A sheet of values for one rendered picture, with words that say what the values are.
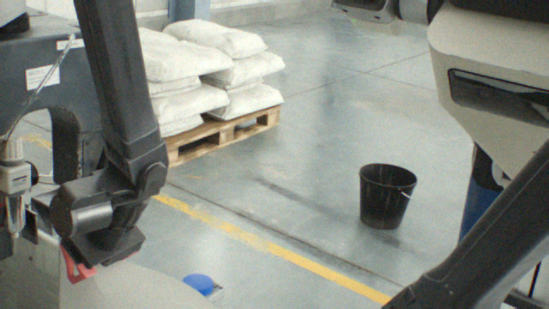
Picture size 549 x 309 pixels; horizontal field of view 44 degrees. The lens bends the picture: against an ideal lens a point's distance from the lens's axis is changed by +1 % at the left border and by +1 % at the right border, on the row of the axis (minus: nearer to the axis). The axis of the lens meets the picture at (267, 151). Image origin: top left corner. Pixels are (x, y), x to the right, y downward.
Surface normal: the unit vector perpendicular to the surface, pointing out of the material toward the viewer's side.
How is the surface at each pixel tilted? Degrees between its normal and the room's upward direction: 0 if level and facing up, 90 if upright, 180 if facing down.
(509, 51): 40
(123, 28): 103
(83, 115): 90
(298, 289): 0
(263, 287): 0
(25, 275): 90
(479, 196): 92
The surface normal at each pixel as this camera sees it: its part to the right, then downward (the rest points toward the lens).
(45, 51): 0.80, 0.29
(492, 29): -0.31, -0.55
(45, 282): -0.59, 0.25
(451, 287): -0.87, 0.26
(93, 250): 0.46, -0.66
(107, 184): 0.30, -0.82
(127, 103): 0.61, 0.57
